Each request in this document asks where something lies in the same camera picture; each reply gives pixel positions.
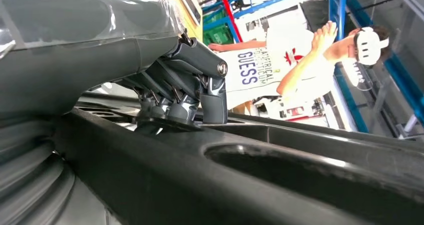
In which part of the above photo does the person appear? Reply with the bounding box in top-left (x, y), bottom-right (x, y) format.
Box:
top-left (208, 20), bottom-right (392, 116)

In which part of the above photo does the silver smartphone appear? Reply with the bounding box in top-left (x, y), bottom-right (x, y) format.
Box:
top-left (177, 0), bottom-right (203, 26)

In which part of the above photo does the green plastic crate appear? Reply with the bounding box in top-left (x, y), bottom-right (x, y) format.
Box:
top-left (202, 9), bottom-right (235, 46)

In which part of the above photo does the white VR headset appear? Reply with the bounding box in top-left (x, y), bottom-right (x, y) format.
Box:
top-left (352, 26), bottom-right (390, 67)

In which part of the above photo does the red pole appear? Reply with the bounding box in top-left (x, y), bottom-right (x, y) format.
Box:
top-left (216, 0), bottom-right (244, 43)

